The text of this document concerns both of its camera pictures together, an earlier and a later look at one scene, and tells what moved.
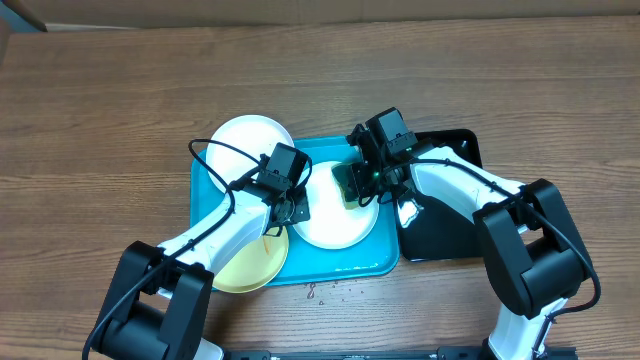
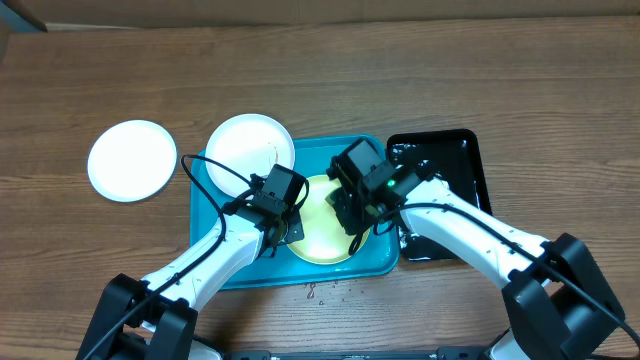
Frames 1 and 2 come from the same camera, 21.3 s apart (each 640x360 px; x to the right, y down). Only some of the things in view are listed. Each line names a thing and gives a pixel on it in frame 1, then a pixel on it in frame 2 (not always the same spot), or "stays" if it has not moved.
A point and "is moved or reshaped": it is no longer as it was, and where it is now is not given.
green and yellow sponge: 344,177 is moved or reshaped
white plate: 331,224 → 132,161
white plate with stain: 251,134 stays
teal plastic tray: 307,261 stays
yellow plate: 255,265 → 326,239
